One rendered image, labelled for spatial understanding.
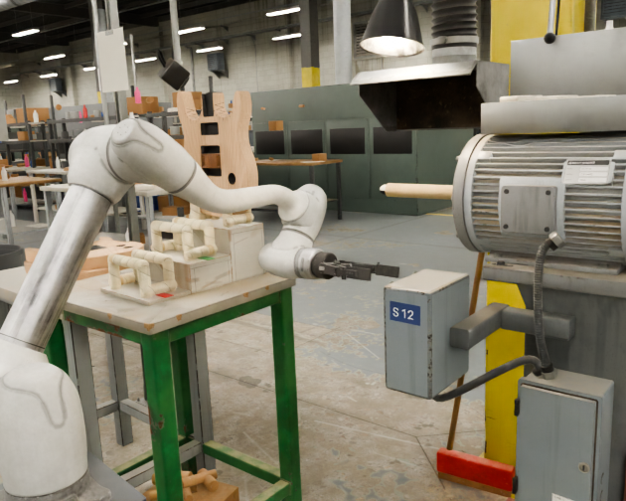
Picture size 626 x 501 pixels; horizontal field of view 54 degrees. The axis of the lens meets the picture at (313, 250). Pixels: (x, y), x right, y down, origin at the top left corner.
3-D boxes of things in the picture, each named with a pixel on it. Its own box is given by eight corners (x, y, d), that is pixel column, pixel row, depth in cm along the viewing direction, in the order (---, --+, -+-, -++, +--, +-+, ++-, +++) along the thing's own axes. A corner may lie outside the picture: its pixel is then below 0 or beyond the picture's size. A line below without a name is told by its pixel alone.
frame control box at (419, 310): (549, 407, 118) (554, 276, 113) (507, 455, 102) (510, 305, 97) (434, 379, 133) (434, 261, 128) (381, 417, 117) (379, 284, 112)
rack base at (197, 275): (234, 282, 196) (232, 253, 194) (192, 294, 184) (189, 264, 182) (181, 271, 214) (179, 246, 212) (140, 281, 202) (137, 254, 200)
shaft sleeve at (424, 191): (460, 199, 138) (461, 184, 138) (454, 200, 136) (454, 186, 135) (391, 196, 150) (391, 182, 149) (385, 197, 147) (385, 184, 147)
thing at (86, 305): (306, 486, 216) (296, 276, 201) (174, 584, 172) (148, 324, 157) (190, 436, 254) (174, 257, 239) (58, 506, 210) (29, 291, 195)
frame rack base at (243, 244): (267, 273, 207) (264, 223, 203) (233, 282, 196) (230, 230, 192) (215, 263, 224) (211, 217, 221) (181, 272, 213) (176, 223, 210)
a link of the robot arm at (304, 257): (292, 279, 173) (309, 281, 169) (294, 247, 172) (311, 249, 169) (313, 277, 180) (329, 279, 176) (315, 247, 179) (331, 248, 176)
